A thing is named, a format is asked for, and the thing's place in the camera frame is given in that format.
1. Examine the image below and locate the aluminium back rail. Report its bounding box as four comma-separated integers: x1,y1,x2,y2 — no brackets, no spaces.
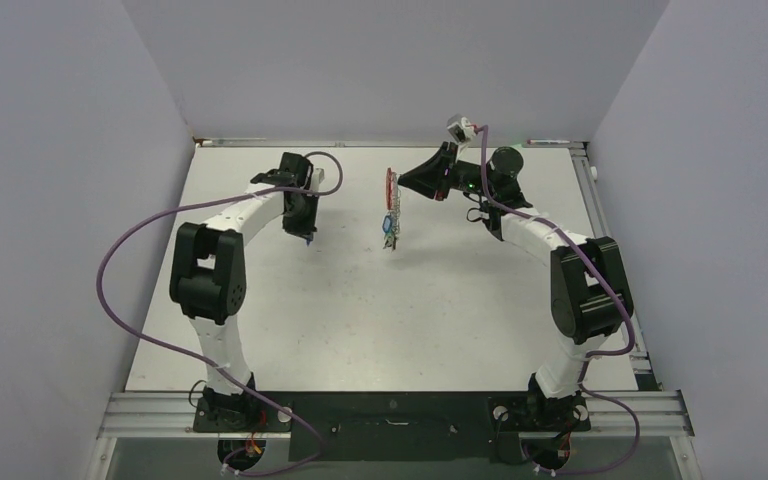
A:
194,138,586,150

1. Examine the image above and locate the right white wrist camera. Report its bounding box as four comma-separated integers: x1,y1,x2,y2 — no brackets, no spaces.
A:
446,115,479,145

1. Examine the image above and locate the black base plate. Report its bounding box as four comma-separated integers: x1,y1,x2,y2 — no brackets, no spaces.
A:
192,391,591,463

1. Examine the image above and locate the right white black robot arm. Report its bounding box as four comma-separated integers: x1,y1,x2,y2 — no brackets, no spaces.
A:
382,142,633,431

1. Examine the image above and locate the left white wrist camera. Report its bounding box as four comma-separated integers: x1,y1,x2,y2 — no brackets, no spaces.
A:
308,168,325,194

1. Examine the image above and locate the grey red keyring holder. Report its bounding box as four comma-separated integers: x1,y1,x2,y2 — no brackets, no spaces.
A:
385,168,400,229

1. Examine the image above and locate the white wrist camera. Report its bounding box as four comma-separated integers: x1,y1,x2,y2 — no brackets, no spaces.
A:
446,115,479,145
308,168,325,194

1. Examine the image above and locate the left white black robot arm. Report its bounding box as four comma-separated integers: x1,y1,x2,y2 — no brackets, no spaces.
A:
169,152,324,431

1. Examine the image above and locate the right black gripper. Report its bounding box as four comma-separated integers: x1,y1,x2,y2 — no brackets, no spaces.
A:
398,141,497,202

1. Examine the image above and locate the aluminium front rail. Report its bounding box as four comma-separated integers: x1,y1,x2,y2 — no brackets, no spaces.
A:
98,391,694,439

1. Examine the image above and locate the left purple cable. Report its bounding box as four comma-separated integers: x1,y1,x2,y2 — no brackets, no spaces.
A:
95,152,346,478

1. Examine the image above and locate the aluminium rail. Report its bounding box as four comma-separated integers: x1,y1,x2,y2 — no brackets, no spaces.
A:
98,391,694,439
194,138,586,150
569,142,662,391

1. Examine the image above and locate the black key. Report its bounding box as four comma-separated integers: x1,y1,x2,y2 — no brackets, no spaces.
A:
384,232,398,251

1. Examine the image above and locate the aluminium right side rail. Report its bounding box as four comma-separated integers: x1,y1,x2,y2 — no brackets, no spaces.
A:
569,142,662,391

